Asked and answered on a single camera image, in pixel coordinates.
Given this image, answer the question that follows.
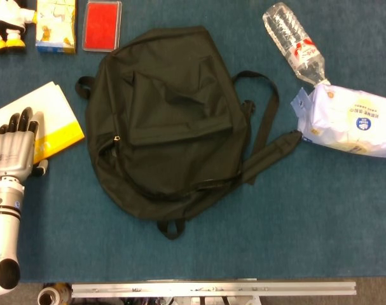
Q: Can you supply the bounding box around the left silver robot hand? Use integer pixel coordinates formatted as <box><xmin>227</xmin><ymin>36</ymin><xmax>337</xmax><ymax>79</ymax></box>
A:
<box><xmin>0</xmin><ymin>107</ymin><xmax>50</xmax><ymax>184</ymax></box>

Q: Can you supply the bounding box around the white and yellow book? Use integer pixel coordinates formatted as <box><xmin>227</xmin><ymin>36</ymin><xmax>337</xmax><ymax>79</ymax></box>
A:
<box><xmin>0</xmin><ymin>81</ymin><xmax>85</xmax><ymax>166</ymax></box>

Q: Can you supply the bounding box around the black fabric backpack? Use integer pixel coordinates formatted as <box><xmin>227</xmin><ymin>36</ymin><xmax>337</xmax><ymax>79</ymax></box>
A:
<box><xmin>74</xmin><ymin>25</ymin><xmax>303</xmax><ymax>241</ymax></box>

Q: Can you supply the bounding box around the black and white plush toy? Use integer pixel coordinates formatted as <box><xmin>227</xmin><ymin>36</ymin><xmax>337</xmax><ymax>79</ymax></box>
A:
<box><xmin>0</xmin><ymin>0</ymin><xmax>38</xmax><ymax>53</ymax></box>

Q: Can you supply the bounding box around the colourful printed cardboard box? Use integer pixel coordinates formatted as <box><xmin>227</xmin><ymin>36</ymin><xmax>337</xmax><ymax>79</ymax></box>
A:
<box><xmin>35</xmin><ymin>0</ymin><xmax>78</xmax><ymax>55</ymax></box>

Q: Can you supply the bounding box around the brown tape roll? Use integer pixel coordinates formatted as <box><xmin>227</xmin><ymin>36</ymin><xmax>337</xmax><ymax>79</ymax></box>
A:
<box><xmin>37</xmin><ymin>282</ymin><xmax>72</xmax><ymax>305</ymax></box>

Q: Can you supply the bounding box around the red ink pad case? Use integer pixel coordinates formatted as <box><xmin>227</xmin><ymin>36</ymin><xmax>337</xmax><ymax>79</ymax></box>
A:
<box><xmin>81</xmin><ymin>0</ymin><xmax>123</xmax><ymax>53</ymax></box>

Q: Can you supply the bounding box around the blue felt table cover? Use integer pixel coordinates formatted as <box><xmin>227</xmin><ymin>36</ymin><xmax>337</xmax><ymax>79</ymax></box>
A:
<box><xmin>0</xmin><ymin>0</ymin><xmax>386</xmax><ymax>283</ymax></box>

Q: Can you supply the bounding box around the clear plastic water bottle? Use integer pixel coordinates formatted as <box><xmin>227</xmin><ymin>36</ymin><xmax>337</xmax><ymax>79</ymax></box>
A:
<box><xmin>262</xmin><ymin>2</ymin><xmax>332</xmax><ymax>87</ymax></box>

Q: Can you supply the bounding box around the white wet wipes pack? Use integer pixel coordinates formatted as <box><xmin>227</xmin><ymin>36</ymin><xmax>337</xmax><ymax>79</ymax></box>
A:
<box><xmin>290</xmin><ymin>83</ymin><xmax>386</xmax><ymax>159</ymax></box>

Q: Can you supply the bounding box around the aluminium profile rail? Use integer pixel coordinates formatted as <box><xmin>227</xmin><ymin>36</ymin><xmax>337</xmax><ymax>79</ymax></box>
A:
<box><xmin>71</xmin><ymin>281</ymin><xmax>357</xmax><ymax>299</ymax></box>

